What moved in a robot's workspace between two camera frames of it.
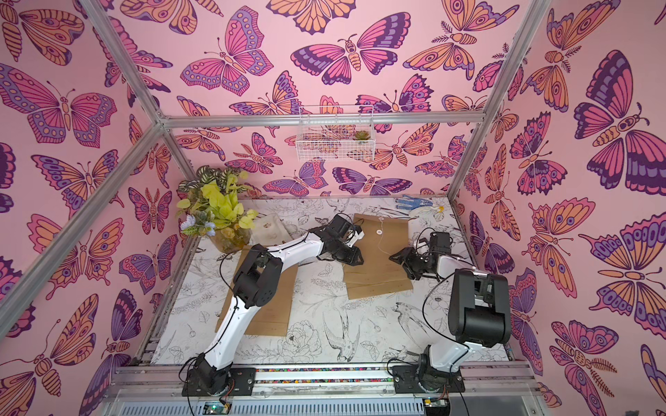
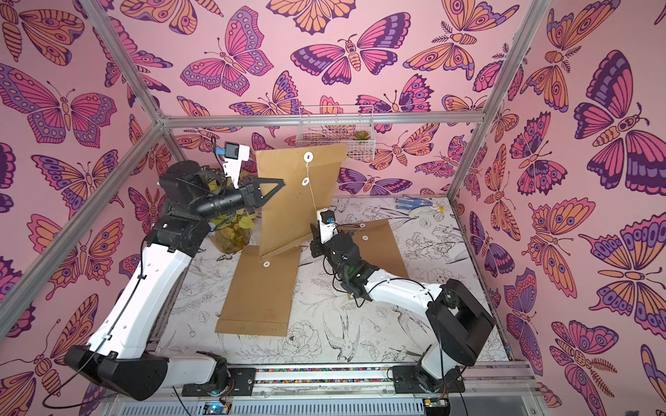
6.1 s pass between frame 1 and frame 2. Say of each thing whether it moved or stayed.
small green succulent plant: stayed
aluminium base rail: stayed
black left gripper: moved
